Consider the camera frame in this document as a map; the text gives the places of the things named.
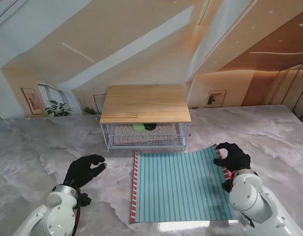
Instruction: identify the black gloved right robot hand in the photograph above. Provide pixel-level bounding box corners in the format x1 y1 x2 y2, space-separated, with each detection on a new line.
212 142 252 173

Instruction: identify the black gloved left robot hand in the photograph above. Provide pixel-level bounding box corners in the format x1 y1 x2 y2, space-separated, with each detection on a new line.
63 154 107 190

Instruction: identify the teal striped mouse pad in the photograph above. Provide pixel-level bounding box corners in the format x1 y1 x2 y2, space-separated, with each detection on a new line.
129 145 238 224

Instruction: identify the black green computer mouse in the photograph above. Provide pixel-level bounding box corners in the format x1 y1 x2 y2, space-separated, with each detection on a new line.
132 122 157 133

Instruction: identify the pink white keyboard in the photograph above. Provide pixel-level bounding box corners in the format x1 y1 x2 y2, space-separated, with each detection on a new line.
113 123 179 145

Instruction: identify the small green plant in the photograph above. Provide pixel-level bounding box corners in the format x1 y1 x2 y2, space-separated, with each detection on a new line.
82 105 97 115

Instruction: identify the framed dark abstract picture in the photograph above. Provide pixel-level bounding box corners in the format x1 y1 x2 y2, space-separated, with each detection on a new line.
206 90 227 108

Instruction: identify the large leafy green plant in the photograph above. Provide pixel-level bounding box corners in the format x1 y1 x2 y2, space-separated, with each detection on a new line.
45 99 75 118

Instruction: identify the framed beige abstract picture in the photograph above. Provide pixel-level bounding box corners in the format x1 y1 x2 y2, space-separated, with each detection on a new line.
20 88 44 115

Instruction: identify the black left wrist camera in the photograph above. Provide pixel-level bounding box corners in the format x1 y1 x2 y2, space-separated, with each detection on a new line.
79 193 92 207

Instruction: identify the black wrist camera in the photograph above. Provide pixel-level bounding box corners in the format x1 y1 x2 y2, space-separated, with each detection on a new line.
79 193 92 207
221 180 232 194

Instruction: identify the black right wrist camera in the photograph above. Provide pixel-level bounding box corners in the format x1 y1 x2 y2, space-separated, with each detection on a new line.
221 180 232 194

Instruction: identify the red left wrist cable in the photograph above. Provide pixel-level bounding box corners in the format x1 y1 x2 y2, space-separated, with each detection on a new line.
76 189 83 236

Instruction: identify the white wire drawer basket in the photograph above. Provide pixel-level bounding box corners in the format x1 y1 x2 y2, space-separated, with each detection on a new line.
107 134 186 151

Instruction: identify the white panel brown frame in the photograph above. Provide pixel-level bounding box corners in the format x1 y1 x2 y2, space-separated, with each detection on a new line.
93 94 106 114

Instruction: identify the wooden top wire organizer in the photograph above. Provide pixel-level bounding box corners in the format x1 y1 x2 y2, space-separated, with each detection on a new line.
99 85 192 152

